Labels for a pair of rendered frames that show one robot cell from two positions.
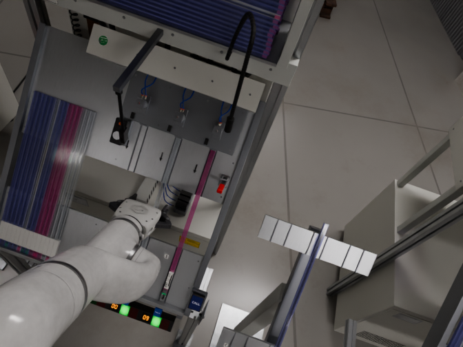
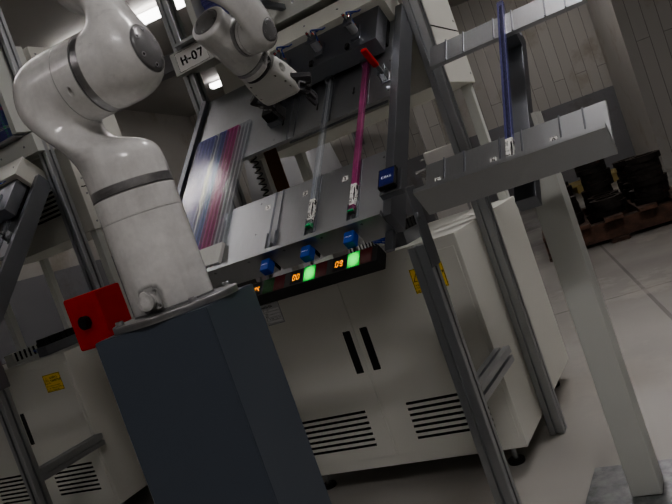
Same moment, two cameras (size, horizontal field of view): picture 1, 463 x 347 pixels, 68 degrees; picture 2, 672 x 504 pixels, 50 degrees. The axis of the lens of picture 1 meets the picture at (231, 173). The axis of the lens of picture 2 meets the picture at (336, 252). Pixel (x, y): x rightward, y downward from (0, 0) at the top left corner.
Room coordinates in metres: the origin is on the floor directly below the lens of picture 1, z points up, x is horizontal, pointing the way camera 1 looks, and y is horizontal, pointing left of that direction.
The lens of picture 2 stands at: (-1.09, -0.58, 0.76)
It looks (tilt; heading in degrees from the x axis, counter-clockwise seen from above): 3 degrees down; 28
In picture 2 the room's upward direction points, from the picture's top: 19 degrees counter-clockwise
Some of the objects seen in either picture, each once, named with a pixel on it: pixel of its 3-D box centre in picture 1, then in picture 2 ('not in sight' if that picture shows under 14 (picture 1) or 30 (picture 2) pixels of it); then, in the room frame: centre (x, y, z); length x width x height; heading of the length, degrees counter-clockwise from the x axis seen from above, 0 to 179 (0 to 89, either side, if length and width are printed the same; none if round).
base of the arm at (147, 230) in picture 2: not in sight; (156, 252); (-0.27, 0.14, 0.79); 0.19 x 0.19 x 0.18
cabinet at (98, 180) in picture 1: (162, 187); (413, 340); (0.89, 0.32, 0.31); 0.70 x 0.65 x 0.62; 89
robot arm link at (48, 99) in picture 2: not in sight; (88, 123); (-0.27, 0.17, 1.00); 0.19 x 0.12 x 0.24; 96
